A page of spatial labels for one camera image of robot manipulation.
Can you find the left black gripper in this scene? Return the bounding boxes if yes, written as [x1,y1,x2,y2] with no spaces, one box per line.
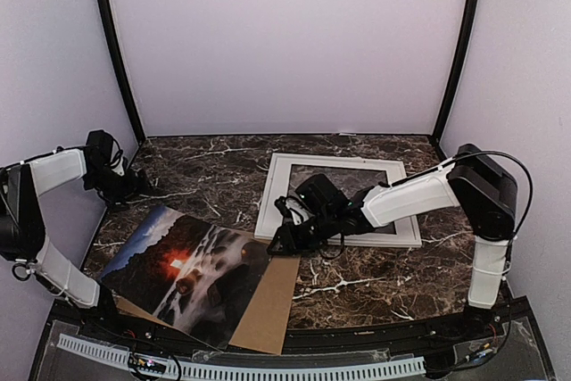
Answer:
[84,166,156,213]

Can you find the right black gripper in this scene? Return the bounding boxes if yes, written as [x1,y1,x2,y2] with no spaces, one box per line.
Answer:
[267,210,337,256]

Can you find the white mat board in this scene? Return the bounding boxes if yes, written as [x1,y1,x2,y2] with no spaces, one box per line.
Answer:
[257,155,420,244]

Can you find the white picture frame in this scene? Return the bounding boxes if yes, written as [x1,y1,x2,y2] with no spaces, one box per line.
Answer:
[253,152,423,248]

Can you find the clear acrylic sheet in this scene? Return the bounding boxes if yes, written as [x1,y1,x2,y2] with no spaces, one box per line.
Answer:
[285,162,398,235]

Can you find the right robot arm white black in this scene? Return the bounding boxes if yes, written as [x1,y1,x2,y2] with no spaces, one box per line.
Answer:
[268,144,526,340]

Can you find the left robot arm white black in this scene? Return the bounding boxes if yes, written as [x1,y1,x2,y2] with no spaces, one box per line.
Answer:
[1,129,153,342]

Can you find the dark landscape photo print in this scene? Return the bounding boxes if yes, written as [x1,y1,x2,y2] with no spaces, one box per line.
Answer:
[99,205,270,350]

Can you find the brown cardboard backing board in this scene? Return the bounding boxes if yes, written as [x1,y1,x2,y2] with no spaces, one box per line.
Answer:
[121,256,299,354]

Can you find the small green circuit board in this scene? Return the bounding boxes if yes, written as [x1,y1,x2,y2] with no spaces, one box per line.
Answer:
[128,354,167,374]

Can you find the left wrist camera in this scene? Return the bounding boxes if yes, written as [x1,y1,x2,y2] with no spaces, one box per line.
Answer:
[112,156,125,176]

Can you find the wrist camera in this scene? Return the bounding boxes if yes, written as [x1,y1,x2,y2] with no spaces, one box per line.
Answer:
[274,173,351,225]
[112,156,125,176]

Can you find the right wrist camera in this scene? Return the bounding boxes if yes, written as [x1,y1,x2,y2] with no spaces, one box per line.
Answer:
[274,173,351,225]

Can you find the left black corner post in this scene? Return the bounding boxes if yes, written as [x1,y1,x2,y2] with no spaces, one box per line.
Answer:
[97,0,146,145]

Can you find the black corner post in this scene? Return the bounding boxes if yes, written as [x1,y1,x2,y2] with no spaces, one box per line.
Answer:
[431,0,478,145]
[97,0,146,145]

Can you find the black front rail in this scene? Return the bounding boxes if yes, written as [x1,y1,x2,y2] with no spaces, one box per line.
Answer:
[60,310,509,356]

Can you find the white slotted cable duct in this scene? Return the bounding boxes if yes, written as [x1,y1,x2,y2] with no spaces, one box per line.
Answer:
[57,334,426,381]

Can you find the right black corner post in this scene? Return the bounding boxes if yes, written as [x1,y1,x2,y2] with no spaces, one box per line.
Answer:
[431,0,478,145]

